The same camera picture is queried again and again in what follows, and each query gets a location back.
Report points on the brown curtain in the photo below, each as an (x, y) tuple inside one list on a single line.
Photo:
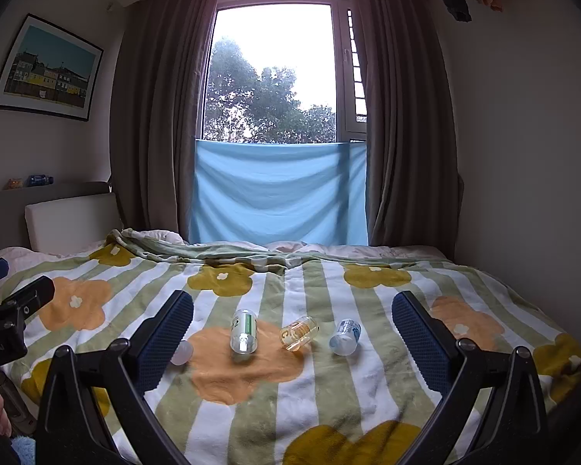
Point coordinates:
[(406, 121), (160, 116)]

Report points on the translucent pale pink cup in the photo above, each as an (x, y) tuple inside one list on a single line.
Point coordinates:
[(183, 352)]

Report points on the window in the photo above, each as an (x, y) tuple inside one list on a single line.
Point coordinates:
[(276, 72)]

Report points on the small orange trinket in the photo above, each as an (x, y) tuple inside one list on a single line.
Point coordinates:
[(13, 183)]

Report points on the clear cup with blue label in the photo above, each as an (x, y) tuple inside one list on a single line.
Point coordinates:
[(345, 337)]

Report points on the striped flower print blanket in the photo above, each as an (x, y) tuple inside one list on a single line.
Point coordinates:
[(290, 363)]

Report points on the white headboard cushion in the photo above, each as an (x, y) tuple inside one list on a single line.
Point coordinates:
[(72, 220)]

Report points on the clear cup with green label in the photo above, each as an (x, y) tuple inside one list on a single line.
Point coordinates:
[(243, 333)]

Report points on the clear amber cup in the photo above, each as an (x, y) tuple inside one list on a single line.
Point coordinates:
[(298, 333)]

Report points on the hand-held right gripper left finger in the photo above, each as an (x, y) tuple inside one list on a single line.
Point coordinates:
[(167, 341)]

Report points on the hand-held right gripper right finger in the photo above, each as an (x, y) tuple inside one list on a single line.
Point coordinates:
[(422, 344)]

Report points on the framed wall picture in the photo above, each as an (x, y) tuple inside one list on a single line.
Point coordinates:
[(48, 69)]

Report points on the blue bottle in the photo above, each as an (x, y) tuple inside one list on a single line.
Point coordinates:
[(39, 180)]

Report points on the grey bed headboard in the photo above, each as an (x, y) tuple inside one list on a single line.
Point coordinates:
[(53, 191)]

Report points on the light blue fluffy cloth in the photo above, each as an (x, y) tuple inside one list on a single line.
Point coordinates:
[(23, 451)]

